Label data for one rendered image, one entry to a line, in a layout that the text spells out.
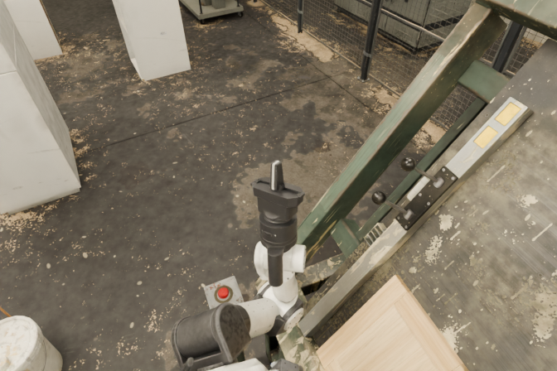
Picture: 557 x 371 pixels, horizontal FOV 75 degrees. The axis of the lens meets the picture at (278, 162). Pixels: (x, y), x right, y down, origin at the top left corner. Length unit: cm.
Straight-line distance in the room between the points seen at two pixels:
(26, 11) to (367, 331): 497
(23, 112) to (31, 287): 113
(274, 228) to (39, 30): 488
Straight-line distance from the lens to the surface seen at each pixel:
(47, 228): 317
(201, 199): 292
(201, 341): 90
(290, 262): 88
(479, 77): 116
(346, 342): 126
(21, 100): 280
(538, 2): 103
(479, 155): 101
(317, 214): 128
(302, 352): 135
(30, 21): 541
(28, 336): 228
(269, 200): 79
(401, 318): 113
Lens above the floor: 217
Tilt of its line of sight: 43 degrees down
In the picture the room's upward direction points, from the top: straight up
